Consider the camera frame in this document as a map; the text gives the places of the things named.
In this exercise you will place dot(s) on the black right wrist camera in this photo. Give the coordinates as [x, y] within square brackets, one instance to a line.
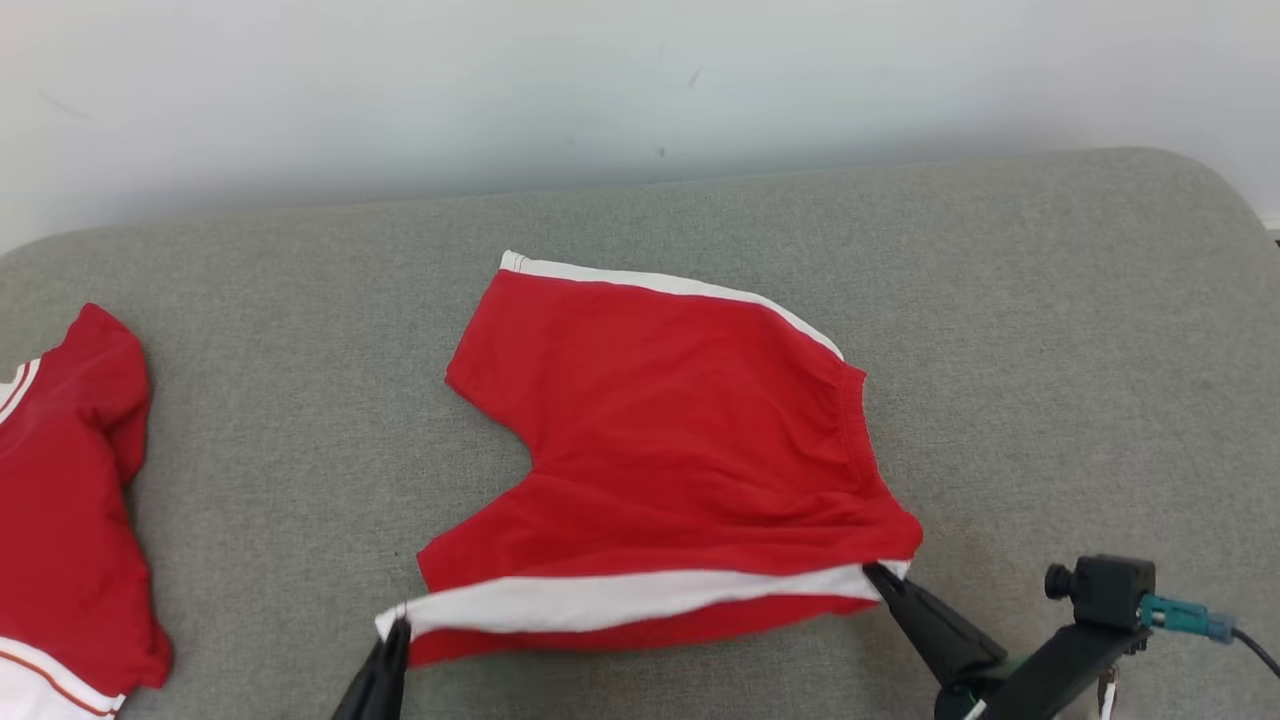
[1110, 590]

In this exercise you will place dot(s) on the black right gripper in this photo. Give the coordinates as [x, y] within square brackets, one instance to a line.
[1040, 690]

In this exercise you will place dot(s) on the red shirt with white trim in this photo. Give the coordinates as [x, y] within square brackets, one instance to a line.
[60, 520]

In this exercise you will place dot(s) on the red shorts with white stripe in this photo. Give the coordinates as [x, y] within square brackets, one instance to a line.
[680, 440]

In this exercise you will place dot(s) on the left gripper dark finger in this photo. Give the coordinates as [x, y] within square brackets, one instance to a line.
[395, 680]
[362, 700]

